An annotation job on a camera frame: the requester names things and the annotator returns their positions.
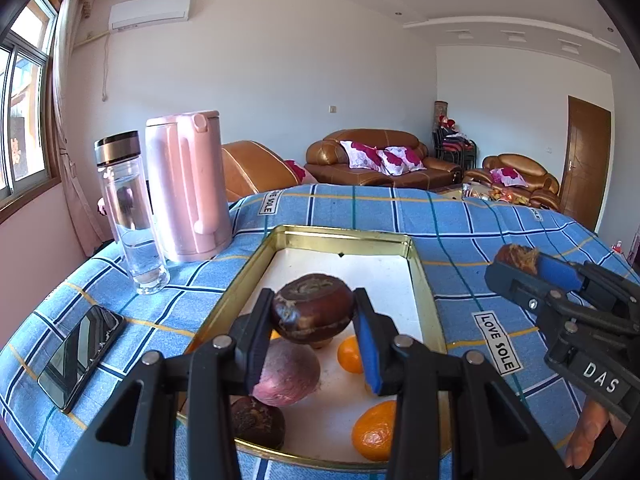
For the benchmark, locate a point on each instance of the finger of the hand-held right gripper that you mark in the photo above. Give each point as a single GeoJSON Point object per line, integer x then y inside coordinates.
{"type": "Point", "coordinates": [520, 287]}
{"type": "Point", "coordinates": [560, 272]}

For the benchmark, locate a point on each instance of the red flower pillow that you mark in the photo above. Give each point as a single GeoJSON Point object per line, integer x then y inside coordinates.
{"type": "Point", "coordinates": [300, 171]}

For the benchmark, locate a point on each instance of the clear glass water bottle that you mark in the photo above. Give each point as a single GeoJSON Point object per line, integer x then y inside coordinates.
{"type": "Point", "coordinates": [132, 220]}

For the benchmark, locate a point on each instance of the white pillow red flowers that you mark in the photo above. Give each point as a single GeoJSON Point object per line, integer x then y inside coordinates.
{"type": "Point", "coordinates": [509, 176]}
{"type": "Point", "coordinates": [402, 160]}
{"type": "Point", "coordinates": [361, 154]}

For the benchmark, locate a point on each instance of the person's right hand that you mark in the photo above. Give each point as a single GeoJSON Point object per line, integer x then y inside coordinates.
{"type": "Point", "coordinates": [587, 432]}

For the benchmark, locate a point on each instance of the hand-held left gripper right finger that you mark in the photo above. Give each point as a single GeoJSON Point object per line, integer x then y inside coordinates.
{"type": "Point", "coordinates": [370, 350]}

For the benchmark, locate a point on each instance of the brown wooden door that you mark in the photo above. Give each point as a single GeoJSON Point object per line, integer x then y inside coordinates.
{"type": "Point", "coordinates": [585, 165]}

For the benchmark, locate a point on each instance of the red bottle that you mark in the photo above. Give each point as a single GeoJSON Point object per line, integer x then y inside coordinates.
{"type": "Point", "coordinates": [619, 247]}

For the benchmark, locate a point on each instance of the small tan brown fruit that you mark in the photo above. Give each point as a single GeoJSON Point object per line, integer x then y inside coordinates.
{"type": "Point", "coordinates": [517, 257]}

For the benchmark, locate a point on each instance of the gold rectangular tin tray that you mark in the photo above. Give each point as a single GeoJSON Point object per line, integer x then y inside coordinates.
{"type": "Point", "coordinates": [380, 280]}

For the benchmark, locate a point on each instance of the brown leather three-seat sofa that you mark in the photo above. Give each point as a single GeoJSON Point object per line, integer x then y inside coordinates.
{"type": "Point", "coordinates": [330, 165]}

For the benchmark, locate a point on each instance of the dark brown water chestnut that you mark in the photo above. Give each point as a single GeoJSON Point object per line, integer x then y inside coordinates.
{"type": "Point", "coordinates": [260, 422]}
{"type": "Point", "coordinates": [312, 310]}

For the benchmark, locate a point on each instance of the brown leather armchair white piping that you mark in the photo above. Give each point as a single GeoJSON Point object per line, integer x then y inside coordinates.
{"type": "Point", "coordinates": [250, 170]}

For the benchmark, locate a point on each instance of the window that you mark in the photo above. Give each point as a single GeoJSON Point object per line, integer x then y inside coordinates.
{"type": "Point", "coordinates": [25, 110]}

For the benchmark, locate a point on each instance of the black smartphone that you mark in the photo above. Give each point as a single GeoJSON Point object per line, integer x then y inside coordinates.
{"type": "Point", "coordinates": [80, 357]}

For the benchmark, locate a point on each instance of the tall patterned vase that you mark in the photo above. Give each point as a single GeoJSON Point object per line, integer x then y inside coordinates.
{"type": "Point", "coordinates": [440, 112]}

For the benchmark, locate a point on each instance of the stacked dark chairs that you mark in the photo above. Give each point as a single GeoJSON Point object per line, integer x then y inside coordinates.
{"type": "Point", "coordinates": [452, 147]}

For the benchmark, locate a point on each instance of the cluttered coffee table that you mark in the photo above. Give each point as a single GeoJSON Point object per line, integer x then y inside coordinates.
{"type": "Point", "coordinates": [485, 194]}

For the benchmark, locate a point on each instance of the blue plaid tablecloth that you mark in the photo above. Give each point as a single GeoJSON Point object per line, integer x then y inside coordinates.
{"type": "Point", "coordinates": [450, 220]}

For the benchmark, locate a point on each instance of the beige curtain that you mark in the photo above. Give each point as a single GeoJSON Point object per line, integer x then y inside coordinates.
{"type": "Point", "coordinates": [70, 135]}

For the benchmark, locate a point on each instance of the white wall air conditioner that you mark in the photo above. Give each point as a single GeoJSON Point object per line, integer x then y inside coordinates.
{"type": "Point", "coordinates": [150, 11]}

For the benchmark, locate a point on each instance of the brown leather tufted armchair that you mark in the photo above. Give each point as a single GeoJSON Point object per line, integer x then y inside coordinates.
{"type": "Point", "coordinates": [540, 180]}

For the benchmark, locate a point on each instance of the pink electric kettle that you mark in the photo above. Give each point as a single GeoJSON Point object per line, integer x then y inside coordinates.
{"type": "Point", "coordinates": [185, 185]}

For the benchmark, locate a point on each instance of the air conditioner pipe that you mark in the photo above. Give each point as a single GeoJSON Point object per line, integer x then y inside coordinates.
{"type": "Point", "coordinates": [105, 65]}

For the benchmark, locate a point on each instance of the purple passion fruit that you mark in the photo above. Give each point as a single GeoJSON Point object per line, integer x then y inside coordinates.
{"type": "Point", "coordinates": [292, 375]}

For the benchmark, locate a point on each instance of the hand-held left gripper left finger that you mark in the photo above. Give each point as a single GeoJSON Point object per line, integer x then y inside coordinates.
{"type": "Point", "coordinates": [260, 345]}

